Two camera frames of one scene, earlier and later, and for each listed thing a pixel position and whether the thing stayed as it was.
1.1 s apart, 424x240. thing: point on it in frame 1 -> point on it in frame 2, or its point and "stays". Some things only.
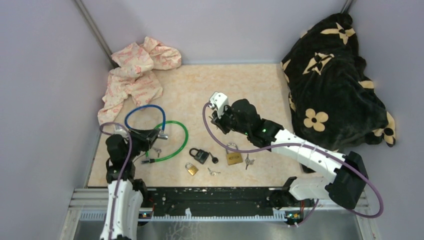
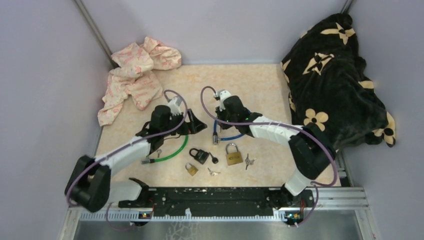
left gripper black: [147, 137] -> [197, 125]
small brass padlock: [191, 169] stays
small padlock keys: [212, 172] stays
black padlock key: [214, 159] stays
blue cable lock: [162, 135] -> [215, 139]
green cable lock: [152, 160] stays
